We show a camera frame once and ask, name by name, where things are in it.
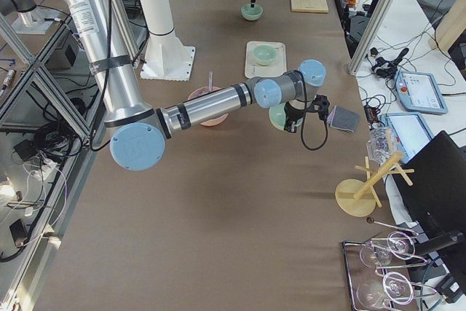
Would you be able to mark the pink bowl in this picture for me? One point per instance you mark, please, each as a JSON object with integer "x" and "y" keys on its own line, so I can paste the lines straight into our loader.
{"x": 203, "y": 91}

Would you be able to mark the wine glass lower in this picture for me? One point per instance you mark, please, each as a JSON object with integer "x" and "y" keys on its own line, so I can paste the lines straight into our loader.
{"x": 392, "y": 290}

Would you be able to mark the cream rabbit tray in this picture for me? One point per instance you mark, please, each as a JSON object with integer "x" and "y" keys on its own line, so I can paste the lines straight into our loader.
{"x": 276, "y": 68}

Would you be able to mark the purple cloth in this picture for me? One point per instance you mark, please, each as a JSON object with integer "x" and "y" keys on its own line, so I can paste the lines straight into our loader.
{"x": 330, "y": 117}

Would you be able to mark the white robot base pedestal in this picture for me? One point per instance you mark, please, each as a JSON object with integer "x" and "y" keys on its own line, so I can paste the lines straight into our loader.
{"x": 166, "y": 58}

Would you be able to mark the aluminium frame post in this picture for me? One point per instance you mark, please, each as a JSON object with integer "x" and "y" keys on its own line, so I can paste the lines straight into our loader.
{"x": 369, "y": 34}

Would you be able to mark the black wire glass rack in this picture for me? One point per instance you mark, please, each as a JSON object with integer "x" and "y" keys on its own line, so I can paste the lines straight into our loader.
{"x": 377, "y": 271}

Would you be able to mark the wooden cutting board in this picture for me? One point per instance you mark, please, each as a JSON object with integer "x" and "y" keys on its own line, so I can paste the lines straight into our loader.
{"x": 309, "y": 6}

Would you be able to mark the wine glass upper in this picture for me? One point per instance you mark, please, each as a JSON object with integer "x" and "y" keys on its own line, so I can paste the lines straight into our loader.
{"x": 380, "y": 251}

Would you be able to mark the green bowl on tray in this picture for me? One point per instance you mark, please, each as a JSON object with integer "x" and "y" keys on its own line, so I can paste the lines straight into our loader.
{"x": 264, "y": 54}

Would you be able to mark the teach pendant upper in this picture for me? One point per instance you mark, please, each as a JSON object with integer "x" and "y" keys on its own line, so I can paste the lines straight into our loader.
{"x": 419, "y": 92}

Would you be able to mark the black monitor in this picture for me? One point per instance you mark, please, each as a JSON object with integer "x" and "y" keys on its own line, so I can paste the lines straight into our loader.
{"x": 436, "y": 200}

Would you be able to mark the teach pendant lower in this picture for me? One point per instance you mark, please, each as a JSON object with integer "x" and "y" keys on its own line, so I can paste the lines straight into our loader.
{"x": 412, "y": 132}

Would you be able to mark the teach pendant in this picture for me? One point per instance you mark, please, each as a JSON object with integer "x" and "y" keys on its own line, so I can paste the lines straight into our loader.
{"x": 412, "y": 132}
{"x": 419, "y": 92}

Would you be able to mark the green bowl robot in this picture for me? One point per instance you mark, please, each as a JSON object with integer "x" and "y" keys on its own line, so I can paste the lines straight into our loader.
{"x": 277, "y": 116}
{"x": 251, "y": 12}

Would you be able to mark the wooden mug tree stand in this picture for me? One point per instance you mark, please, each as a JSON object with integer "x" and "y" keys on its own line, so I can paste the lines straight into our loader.
{"x": 359, "y": 198}

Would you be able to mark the wine glass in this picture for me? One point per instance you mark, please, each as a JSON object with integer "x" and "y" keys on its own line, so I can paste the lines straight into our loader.
{"x": 380, "y": 251}
{"x": 392, "y": 290}

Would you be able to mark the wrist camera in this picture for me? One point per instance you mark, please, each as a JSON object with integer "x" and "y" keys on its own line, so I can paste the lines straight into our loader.
{"x": 320, "y": 105}

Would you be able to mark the grey folded cloth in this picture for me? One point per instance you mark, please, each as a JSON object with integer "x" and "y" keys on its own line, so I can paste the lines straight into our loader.
{"x": 345, "y": 120}

